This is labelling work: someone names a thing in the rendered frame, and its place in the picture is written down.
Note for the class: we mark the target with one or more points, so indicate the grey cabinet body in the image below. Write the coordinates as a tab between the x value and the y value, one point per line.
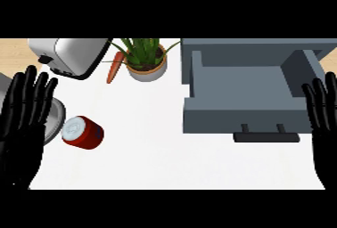
256	49

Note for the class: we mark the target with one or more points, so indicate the orange carrot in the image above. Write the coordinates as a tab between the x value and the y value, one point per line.
114	67

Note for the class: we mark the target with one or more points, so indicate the red can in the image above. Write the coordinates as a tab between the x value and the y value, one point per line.
82	132

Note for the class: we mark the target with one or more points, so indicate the grey open drawer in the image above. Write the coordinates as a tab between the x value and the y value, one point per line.
246	96

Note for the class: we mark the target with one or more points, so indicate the potted green plant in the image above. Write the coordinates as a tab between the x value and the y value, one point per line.
144	58

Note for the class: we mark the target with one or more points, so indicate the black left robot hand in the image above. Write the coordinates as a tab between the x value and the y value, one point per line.
20	124

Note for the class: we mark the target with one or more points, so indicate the silver toaster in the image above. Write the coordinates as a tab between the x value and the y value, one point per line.
71	56

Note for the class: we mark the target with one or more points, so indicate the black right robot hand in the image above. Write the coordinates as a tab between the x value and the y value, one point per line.
326	124

